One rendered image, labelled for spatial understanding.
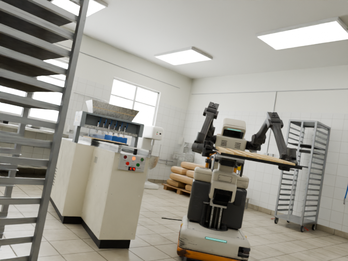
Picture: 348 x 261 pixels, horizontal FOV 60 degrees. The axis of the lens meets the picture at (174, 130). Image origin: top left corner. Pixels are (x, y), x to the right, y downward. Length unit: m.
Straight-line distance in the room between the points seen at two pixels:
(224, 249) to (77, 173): 1.64
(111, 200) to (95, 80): 4.48
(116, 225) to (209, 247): 0.83
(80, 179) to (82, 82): 3.71
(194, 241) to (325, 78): 4.51
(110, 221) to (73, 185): 0.74
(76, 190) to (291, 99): 4.70
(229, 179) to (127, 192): 0.92
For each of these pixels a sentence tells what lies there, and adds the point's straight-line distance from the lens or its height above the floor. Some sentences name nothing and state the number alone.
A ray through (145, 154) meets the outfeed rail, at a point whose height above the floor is 0.86.
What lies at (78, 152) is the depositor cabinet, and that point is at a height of 0.75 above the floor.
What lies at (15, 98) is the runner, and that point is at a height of 1.05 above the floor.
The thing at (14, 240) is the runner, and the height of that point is 0.42.
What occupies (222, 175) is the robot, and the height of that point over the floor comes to 0.80.
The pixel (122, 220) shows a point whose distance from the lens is 2.79.
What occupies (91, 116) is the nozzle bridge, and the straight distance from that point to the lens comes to 3.36.
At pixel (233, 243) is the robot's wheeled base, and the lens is 2.79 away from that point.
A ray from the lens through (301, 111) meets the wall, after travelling 6.41.
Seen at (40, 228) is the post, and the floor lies 0.48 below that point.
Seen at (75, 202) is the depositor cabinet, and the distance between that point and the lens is 3.35.
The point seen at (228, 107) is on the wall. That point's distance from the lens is 7.41.
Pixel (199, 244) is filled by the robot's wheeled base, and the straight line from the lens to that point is 2.77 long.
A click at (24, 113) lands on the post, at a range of 1.94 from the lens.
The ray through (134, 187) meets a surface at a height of 0.56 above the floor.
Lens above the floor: 0.95
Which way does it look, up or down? 4 degrees up
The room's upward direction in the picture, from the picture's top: 10 degrees clockwise
